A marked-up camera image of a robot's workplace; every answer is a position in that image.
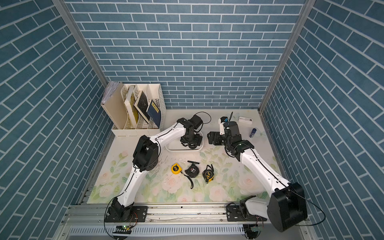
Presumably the yellow round tape measure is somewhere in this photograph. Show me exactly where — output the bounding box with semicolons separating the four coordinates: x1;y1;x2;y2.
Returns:
171;163;182;175

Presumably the black yellow tape measure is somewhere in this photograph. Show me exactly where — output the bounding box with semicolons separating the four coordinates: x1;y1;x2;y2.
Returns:
202;165;215;184

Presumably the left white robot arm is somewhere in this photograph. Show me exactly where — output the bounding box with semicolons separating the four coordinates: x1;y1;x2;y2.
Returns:
107;115;203;221

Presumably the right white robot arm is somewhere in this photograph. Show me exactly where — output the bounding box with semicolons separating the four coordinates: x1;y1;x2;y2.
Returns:
207;117;308;232

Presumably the white oval storage box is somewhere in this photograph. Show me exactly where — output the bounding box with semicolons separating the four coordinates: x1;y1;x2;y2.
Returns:
166;140;204;153

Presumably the white rectangular device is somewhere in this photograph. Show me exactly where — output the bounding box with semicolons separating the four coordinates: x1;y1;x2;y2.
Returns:
239;117;253;125

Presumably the dark blue book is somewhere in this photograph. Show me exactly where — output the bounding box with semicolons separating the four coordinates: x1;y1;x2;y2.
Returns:
147;100;162;128

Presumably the white perforated file organizer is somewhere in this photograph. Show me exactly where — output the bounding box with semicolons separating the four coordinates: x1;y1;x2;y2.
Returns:
112;83;167;137

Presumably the black worn-page book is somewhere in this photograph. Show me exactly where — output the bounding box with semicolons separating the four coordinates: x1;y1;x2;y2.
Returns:
134;91;150;123

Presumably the white yellow-edged book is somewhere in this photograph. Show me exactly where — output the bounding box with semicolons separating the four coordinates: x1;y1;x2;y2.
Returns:
124;86;139;129

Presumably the beige file folder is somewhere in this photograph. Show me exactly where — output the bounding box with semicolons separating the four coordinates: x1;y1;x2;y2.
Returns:
101;82;128;130

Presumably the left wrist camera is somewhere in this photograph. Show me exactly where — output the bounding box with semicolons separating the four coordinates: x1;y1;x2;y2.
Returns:
189;115;203;131

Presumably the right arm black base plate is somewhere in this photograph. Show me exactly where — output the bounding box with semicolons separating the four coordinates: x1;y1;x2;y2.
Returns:
226;203;267;223

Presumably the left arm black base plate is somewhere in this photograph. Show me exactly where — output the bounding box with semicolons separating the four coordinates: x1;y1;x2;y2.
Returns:
105;206;148;223

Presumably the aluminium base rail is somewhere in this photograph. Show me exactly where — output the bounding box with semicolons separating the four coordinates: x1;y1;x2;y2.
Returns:
54;203;317;240

